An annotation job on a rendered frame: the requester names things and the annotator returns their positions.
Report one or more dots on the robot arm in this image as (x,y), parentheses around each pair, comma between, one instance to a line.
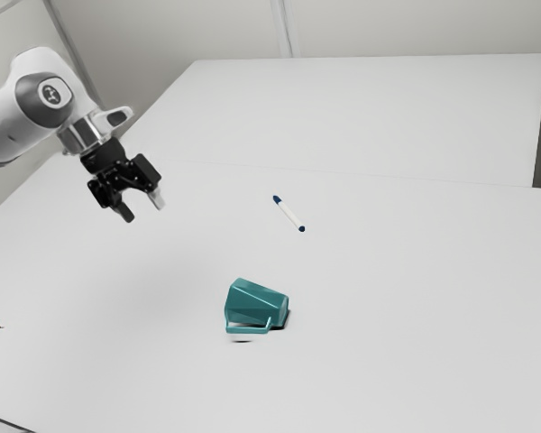
(22,113)

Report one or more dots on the teal faceted mug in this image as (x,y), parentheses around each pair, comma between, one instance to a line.
(251,303)

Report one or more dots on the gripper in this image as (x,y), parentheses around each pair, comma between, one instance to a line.
(117,173)

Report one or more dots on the white pen with blue ends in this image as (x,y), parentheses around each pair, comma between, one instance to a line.
(289,214)

